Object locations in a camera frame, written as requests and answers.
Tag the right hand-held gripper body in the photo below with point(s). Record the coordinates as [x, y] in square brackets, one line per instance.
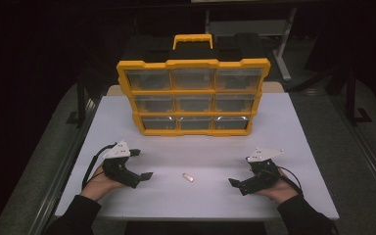
[262, 176]

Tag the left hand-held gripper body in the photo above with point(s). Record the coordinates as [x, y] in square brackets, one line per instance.
[117, 168]

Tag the small metal piece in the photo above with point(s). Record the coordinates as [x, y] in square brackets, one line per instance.
[188, 177]

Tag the yellow black organizer case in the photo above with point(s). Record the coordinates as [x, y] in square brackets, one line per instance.
[235, 63]

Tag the person's right hand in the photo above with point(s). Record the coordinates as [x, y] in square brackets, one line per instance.
[282, 192]

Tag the person's left hand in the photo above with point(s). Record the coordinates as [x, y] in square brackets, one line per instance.
[99, 186]

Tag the black metal stand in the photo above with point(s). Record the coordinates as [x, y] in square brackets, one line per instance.
[351, 98]
[81, 98]

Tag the grid of clear drawers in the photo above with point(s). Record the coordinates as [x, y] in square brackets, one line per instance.
[238, 80]

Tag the aluminium floor rail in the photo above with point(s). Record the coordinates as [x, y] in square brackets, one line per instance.
[68, 153]
[365, 153]

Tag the grey metal desk frame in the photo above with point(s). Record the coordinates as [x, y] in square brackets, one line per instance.
[282, 49]

